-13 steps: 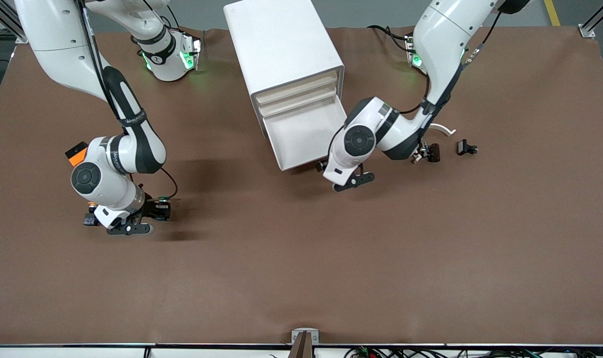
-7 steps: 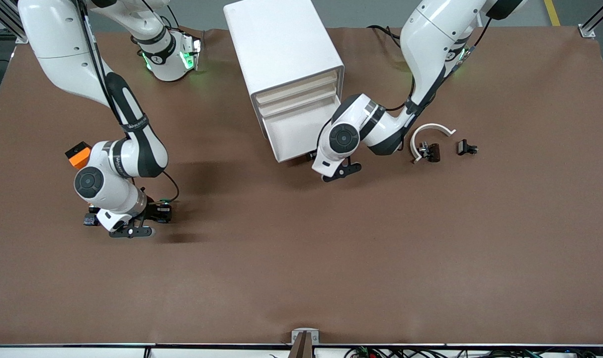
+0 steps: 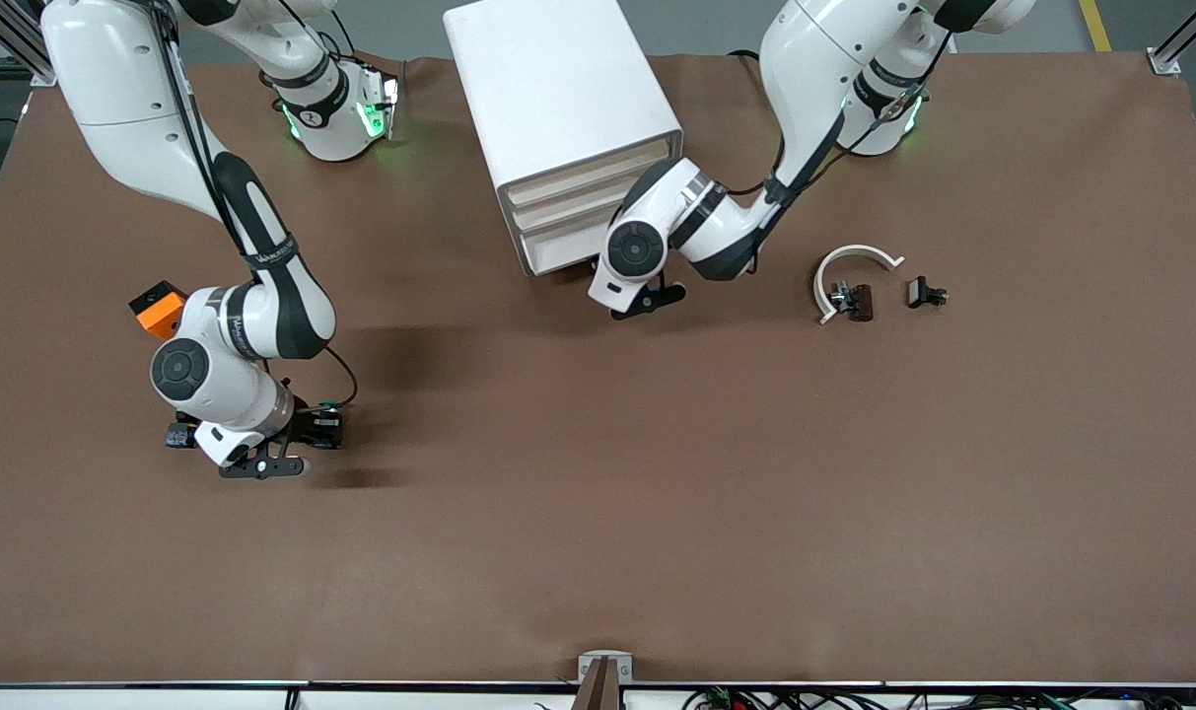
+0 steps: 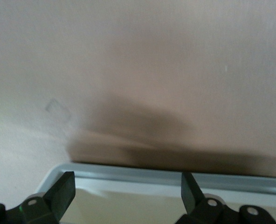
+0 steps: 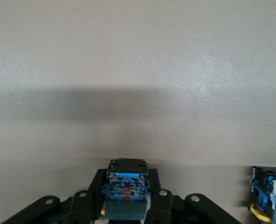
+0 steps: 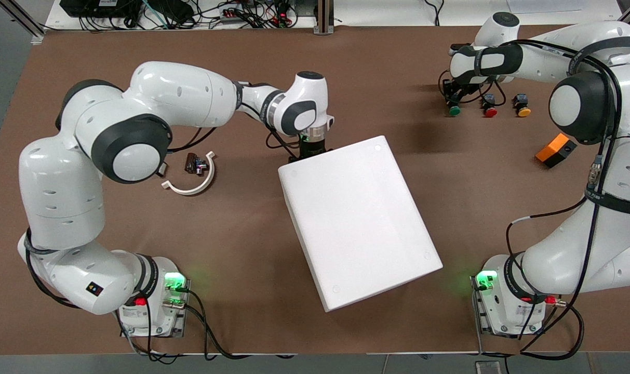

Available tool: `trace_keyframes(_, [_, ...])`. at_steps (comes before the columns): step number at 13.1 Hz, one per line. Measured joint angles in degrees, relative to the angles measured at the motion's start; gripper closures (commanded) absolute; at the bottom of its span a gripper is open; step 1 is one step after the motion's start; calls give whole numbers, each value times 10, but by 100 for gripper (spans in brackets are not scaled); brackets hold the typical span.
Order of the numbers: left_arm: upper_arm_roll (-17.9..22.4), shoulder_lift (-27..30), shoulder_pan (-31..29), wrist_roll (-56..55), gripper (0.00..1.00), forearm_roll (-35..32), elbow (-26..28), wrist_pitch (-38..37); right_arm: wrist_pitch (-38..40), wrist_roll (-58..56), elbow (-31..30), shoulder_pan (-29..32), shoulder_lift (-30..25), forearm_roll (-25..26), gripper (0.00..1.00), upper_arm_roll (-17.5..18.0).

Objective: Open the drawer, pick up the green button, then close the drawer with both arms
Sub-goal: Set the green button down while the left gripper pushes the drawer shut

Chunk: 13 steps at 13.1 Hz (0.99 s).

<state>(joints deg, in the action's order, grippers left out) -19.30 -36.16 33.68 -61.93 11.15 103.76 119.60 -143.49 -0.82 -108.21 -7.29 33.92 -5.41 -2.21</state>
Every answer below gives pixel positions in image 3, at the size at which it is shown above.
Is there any orange button box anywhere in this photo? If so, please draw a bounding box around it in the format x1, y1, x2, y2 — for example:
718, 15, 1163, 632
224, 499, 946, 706
129, 280, 189, 341

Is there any brown table mat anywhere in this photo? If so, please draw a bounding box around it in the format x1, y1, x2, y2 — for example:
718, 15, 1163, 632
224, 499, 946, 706
0, 51, 1196, 686

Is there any dark brown small component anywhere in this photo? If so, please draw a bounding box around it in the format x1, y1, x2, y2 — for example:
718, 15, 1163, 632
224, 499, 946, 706
830, 282, 875, 322

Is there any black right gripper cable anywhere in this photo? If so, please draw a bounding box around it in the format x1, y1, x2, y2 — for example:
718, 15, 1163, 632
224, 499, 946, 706
317, 345, 359, 407

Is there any grey metal edge bracket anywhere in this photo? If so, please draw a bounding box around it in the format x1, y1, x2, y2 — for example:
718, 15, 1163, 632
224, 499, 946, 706
578, 651, 634, 685

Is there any black right arm base cable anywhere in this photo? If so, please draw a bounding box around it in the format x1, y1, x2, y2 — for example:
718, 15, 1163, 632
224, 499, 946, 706
302, 5, 362, 65

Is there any aluminium frame profile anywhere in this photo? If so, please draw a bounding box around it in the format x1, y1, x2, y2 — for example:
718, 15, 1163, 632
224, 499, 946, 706
0, 0, 61, 88
1150, 0, 1196, 77

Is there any black cable bundle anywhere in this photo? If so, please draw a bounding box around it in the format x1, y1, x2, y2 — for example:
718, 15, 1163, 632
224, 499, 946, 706
681, 685, 1196, 710

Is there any white curved plastic bracket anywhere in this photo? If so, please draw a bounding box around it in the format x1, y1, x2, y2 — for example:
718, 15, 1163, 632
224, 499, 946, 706
813, 244, 905, 325

